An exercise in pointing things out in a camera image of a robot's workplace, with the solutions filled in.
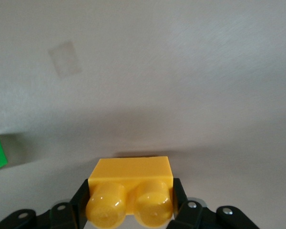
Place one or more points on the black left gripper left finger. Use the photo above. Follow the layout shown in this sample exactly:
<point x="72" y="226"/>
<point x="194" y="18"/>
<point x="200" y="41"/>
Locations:
<point x="59" y="217"/>

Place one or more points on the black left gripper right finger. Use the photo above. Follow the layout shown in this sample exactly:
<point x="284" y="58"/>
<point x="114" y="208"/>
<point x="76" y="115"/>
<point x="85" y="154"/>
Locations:
<point x="200" y="218"/>

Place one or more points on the yellow two-stud block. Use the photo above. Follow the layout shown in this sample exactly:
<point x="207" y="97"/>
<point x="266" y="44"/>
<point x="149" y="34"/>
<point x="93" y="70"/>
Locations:
<point x="133" y="169"/>

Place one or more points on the small clear tape patch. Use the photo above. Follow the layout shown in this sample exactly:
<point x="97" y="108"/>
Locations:
<point x="64" y="59"/>

